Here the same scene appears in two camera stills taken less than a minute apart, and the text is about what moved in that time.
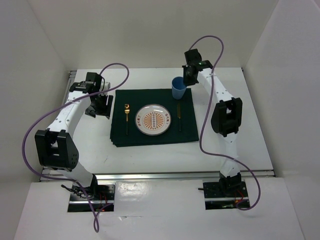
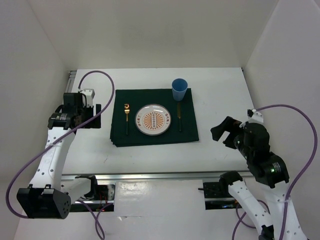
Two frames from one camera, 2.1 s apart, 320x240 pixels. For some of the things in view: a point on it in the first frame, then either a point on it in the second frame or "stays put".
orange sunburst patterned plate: x=153 y=119 stays put
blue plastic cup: x=178 y=88 stays put
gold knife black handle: x=179 y=116 stays put
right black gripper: x=187 y=81 → x=228 y=124
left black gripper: x=105 y=109 → x=95 y=123
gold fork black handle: x=126 y=108 stays put
